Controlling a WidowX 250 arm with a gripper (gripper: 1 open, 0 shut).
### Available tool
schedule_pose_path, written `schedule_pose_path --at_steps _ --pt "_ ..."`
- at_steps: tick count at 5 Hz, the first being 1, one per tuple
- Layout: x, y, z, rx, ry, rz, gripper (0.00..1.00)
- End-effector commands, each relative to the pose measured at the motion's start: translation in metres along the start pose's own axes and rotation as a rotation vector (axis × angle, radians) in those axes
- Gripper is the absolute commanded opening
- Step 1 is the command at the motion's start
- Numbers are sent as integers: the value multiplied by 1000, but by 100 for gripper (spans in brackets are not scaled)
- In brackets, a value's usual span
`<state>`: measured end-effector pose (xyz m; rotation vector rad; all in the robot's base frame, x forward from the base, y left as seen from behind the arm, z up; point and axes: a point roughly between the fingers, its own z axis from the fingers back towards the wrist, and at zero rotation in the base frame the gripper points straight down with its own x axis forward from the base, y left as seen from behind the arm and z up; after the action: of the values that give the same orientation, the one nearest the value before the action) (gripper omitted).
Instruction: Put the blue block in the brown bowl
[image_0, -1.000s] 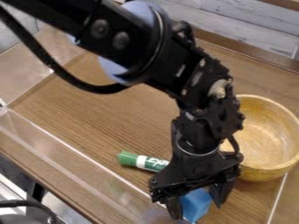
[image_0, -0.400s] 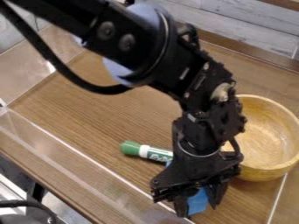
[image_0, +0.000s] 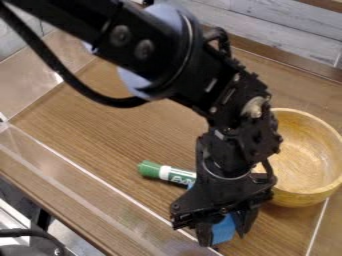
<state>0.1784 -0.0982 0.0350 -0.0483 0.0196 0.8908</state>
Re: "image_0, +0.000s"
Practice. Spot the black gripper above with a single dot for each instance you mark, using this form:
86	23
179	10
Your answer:
218	195

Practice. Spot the blue rectangular block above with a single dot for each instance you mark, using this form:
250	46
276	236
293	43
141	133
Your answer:
223	230

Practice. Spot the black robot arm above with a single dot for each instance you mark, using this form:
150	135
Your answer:
169	59

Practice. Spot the brown wooden bowl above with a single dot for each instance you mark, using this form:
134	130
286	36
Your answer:
309	164

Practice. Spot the green Expo marker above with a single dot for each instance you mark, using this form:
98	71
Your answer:
166	173

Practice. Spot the black table leg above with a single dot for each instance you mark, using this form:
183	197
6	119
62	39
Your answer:
43	220

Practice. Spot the clear acrylic tray wall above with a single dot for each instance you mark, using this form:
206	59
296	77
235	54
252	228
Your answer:
70	152

